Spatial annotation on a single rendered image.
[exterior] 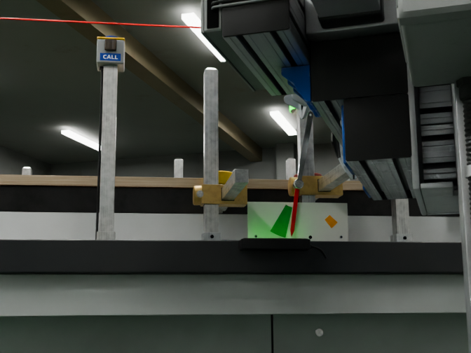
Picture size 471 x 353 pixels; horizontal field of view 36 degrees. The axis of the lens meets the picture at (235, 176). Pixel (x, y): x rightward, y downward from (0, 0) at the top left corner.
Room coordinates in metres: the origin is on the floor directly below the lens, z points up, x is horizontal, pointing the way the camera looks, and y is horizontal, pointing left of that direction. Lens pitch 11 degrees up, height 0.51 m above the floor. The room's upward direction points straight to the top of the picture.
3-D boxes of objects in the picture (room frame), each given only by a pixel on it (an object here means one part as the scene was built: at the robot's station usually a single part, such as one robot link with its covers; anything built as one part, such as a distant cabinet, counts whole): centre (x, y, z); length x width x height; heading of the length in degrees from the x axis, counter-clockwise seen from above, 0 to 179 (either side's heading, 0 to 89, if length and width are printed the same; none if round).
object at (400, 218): (1.87, -0.43, 0.89); 0.04 x 0.04 x 0.48; 8
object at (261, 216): (1.81, -0.16, 0.75); 0.26 x 0.01 x 0.10; 98
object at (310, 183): (1.85, -0.21, 0.85); 0.14 x 0.06 x 0.05; 98
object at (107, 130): (1.77, 0.32, 0.93); 0.05 x 0.05 x 0.45; 8
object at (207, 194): (1.81, 0.04, 0.82); 0.14 x 0.06 x 0.05; 98
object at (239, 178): (1.76, 0.02, 0.82); 0.44 x 0.03 x 0.04; 8
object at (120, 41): (1.77, 0.32, 1.18); 0.07 x 0.07 x 0.08; 8
